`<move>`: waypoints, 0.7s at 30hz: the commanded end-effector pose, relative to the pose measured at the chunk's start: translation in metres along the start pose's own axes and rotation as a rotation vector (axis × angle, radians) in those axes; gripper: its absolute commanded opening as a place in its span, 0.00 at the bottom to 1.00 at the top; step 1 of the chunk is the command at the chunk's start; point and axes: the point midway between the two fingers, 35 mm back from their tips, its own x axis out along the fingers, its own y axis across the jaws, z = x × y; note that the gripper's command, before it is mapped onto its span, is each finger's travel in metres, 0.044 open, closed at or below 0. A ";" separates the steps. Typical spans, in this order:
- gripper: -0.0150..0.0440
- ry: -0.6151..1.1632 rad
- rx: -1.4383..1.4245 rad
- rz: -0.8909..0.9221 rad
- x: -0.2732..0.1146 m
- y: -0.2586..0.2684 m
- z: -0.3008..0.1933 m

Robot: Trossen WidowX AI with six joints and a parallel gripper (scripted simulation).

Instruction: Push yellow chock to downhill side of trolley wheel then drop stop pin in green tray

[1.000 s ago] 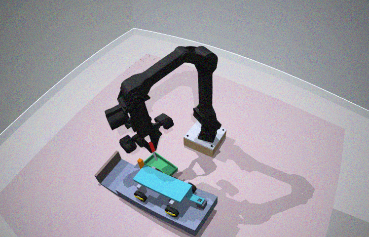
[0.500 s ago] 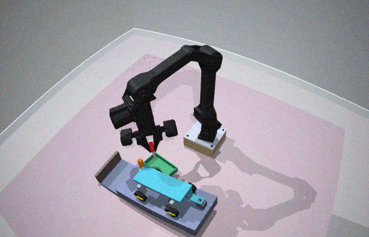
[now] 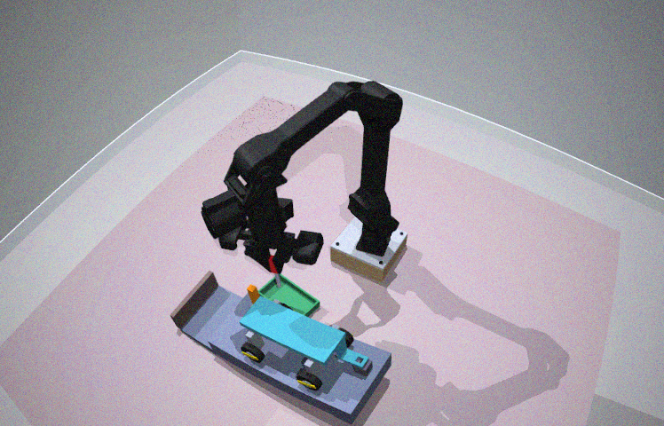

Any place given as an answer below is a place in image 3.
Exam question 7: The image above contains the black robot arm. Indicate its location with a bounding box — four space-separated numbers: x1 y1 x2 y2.
201 81 403 256

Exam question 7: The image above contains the cyan wheeled trolley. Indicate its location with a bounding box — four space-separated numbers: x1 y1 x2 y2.
239 296 369 391

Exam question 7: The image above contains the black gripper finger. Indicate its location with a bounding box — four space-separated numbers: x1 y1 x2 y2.
272 250 293 274
244 247 271 272

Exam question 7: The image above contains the green tray floor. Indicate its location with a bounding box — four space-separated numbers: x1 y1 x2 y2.
263 280 314 314

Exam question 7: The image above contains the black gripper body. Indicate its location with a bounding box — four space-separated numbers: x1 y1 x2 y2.
218 205 324 265

